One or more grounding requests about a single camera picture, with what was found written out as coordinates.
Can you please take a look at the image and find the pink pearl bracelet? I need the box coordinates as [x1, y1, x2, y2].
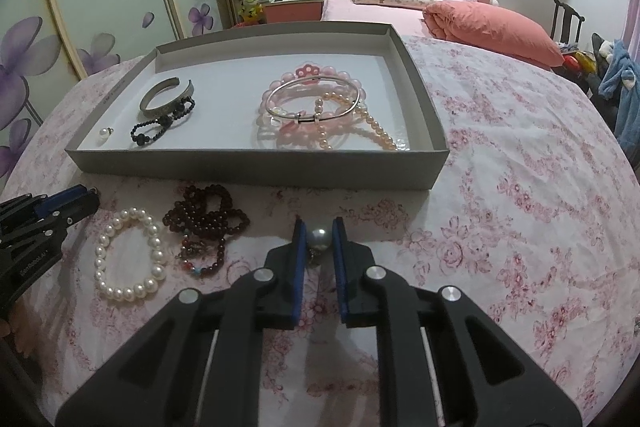
[314, 91, 401, 152]

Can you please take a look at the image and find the dark wooden chair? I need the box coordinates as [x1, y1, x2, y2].
[552, 0, 586, 45]

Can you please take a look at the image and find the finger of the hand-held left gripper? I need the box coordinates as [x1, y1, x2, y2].
[0, 185, 90, 220]
[20, 190, 102, 240]

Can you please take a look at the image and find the grey pearl earring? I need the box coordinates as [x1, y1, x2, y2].
[306, 227, 332, 268]

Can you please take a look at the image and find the white pearl bracelet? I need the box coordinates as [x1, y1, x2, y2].
[94, 207, 168, 304]

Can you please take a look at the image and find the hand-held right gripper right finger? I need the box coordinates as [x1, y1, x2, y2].
[332, 217, 583, 427]

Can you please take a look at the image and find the silver cuff bracelet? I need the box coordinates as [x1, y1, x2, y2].
[139, 77, 196, 118]

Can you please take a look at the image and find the pink flower bead bracelet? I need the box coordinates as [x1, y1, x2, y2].
[256, 63, 408, 152]

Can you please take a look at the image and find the black bead bracelet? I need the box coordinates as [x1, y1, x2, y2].
[131, 96, 197, 144]

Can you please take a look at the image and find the silver bangle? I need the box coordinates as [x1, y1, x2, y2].
[264, 78, 361, 126]

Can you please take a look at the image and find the pink folded duvet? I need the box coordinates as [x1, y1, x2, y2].
[422, 1, 565, 68]

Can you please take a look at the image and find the dark red bead bracelet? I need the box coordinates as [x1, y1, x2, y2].
[162, 184, 251, 279]

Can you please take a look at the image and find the red and yellow clutter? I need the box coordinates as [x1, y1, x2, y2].
[560, 47, 598, 76]

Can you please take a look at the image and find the blue garment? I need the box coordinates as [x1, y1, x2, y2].
[597, 39, 640, 152]

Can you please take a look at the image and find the pink nightstand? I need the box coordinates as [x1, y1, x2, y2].
[262, 0, 325, 24]

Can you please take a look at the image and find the grey cardboard tray box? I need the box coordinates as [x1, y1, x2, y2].
[65, 21, 451, 192]

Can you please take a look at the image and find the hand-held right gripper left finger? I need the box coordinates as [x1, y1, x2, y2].
[55, 218, 308, 427]

